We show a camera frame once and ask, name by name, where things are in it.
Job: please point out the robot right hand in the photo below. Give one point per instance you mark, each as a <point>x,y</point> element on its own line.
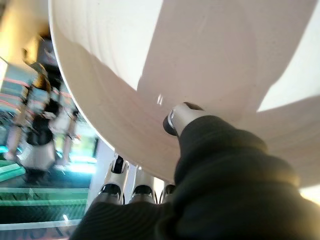
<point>225,200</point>

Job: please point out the deep beige plate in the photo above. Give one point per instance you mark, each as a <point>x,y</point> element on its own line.
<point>175,50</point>

